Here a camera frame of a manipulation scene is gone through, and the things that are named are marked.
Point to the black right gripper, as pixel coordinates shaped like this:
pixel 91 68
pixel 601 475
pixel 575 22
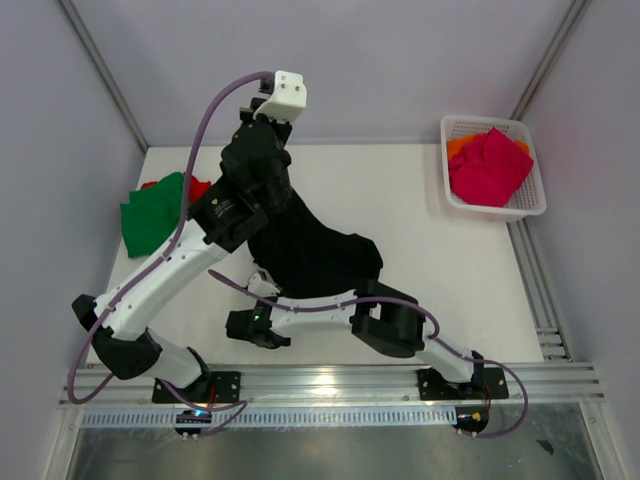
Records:
pixel 275 291

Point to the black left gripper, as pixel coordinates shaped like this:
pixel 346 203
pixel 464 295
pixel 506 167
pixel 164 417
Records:
pixel 247 115

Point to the black t shirt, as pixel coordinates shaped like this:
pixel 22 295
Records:
pixel 307 259

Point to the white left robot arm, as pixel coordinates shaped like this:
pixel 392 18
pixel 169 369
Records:
pixel 208 231

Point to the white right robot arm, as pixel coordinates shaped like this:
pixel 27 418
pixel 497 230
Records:
pixel 386 320

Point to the red t shirt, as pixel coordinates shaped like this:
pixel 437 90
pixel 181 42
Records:
pixel 196 190

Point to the green t shirt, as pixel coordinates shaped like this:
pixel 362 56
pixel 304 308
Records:
pixel 151 215

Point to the orange t shirt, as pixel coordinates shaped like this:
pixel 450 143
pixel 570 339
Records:
pixel 454 147

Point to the pink t shirt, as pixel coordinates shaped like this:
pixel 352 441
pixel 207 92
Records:
pixel 489 170

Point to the white plastic basket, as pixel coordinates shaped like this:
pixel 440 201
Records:
pixel 529 199

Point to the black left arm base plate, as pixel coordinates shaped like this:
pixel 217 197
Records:
pixel 213 388

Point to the grey slotted cable duct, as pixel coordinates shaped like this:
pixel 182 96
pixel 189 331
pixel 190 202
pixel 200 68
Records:
pixel 270 417

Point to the left rear frame post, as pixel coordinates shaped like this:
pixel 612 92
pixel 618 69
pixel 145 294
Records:
pixel 91 50

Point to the frame post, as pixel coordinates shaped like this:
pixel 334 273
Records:
pixel 91 50
pixel 552 53

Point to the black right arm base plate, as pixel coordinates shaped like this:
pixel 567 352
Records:
pixel 485 384

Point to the aluminium front rail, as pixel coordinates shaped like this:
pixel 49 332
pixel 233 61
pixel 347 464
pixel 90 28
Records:
pixel 391 385

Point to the right rear frame post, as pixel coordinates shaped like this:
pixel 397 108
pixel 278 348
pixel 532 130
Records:
pixel 552 53

